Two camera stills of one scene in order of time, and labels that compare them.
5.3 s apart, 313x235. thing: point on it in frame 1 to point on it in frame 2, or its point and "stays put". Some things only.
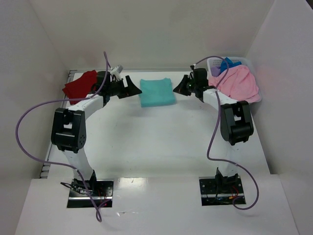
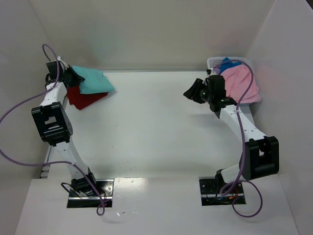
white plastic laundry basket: [213, 61] stays put
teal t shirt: [156, 92] to [95, 82]
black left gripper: [123, 88] to [72, 78]
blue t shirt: [223, 65] stays put
